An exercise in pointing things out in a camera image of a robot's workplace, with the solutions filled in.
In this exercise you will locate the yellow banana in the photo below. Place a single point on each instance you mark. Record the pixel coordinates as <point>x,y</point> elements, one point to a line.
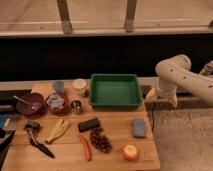
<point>59,129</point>

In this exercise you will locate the bunch of dark grapes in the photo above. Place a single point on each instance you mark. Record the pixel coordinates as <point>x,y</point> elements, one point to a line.
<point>99,140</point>

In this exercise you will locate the green plastic tray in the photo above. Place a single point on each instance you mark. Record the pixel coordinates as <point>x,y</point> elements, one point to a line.
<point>115,91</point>

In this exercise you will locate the cream white cup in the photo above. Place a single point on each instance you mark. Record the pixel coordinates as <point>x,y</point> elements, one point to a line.
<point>80,86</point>

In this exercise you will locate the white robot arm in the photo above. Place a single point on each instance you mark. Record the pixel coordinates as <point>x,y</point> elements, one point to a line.
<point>175,72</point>

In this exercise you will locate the orange carrot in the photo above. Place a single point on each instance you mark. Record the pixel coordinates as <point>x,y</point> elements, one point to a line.
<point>86,147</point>

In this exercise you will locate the small metal cup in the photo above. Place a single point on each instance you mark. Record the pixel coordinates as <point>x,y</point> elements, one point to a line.
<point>76,106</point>

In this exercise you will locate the black-handled kitchen tool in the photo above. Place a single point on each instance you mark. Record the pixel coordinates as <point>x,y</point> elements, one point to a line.
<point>32,129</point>

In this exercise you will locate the dark red bowl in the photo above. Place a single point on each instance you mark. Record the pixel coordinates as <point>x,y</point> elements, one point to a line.
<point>33,98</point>

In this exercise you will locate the grey-blue cup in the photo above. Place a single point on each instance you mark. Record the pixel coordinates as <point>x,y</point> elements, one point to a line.
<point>59,86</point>

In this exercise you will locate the black rectangular block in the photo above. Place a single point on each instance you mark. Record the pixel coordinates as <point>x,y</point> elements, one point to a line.
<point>89,124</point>

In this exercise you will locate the yellow-white gripper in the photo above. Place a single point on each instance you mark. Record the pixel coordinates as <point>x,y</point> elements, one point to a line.
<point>155,93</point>

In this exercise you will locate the red-yellow apple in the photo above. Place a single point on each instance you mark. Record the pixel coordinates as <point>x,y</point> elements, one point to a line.
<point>130,152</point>

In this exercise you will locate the red bowl with foil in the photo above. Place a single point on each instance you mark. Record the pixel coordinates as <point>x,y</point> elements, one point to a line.
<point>57,103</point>

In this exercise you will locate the metal spoon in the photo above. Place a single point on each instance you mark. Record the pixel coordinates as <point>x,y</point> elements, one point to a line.
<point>34,106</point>

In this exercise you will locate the blue sponge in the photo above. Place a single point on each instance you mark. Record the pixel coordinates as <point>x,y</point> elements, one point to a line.
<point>138,128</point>

